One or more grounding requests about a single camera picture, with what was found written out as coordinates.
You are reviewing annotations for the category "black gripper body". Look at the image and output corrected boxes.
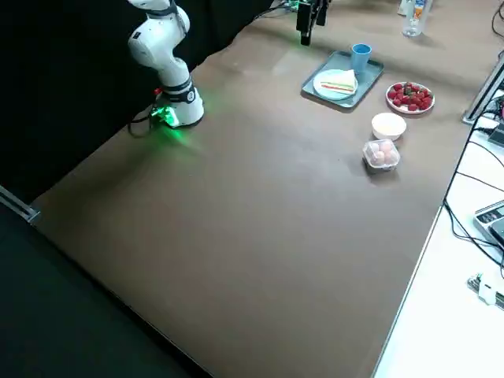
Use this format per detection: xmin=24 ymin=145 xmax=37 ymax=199
xmin=295 ymin=0 xmax=317 ymax=34

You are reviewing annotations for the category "triangular sandwich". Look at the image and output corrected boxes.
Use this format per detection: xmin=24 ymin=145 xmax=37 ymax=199
xmin=319 ymin=69 xmax=358 ymax=96

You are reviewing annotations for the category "blue cup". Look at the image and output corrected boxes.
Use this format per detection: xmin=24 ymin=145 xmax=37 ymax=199
xmin=350 ymin=43 xmax=373 ymax=75

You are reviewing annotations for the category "pale round plate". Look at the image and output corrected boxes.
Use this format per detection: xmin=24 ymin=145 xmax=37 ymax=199
xmin=312 ymin=68 xmax=359 ymax=101

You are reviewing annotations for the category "grey rectangular tray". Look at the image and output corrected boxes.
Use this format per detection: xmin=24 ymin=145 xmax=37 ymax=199
xmin=300 ymin=50 xmax=386 ymax=110

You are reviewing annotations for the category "white strawberry plate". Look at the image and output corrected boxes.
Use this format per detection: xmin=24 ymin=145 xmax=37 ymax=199
xmin=385 ymin=80 xmax=436 ymax=117

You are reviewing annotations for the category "clear bottle blue cap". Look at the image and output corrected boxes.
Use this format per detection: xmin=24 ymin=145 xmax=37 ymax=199
xmin=401 ymin=0 xmax=432 ymax=38

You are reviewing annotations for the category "red strawberries pile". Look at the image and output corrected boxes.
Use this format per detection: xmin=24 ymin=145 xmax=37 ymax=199
xmin=387 ymin=81 xmax=433 ymax=112

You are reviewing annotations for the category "pale pink bowl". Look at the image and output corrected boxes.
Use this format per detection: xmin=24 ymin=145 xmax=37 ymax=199
xmin=371 ymin=112 xmax=407 ymax=141

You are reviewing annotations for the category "clear plastic egg box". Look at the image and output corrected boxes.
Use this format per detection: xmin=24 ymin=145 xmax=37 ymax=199
xmin=361 ymin=139 xmax=402 ymax=175

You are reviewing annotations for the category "grey keypad device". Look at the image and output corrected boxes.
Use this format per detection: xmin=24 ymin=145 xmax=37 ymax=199
xmin=471 ymin=199 xmax=504 ymax=250

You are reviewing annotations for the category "hex key set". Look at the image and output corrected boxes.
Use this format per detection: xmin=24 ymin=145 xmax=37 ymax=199
xmin=466 ymin=271 xmax=486 ymax=293

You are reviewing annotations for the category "white plug adapter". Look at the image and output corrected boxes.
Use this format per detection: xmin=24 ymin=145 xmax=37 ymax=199
xmin=476 ymin=277 xmax=498 ymax=306

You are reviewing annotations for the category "black base cable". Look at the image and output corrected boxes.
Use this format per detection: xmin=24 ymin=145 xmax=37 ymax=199
xmin=251 ymin=0 xmax=295 ymax=21
xmin=128 ymin=106 xmax=159 ymax=139

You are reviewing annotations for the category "aluminium camera post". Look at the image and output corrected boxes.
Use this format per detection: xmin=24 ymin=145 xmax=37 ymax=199
xmin=461 ymin=50 xmax=504 ymax=126

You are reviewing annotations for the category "long black desk cable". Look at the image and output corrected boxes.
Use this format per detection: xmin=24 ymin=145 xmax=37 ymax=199
xmin=443 ymin=112 xmax=504 ymax=271

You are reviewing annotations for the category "aluminium corner rail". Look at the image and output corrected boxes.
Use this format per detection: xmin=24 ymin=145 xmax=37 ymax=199
xmin=0 ymin=183 xmax=42 ymax=224

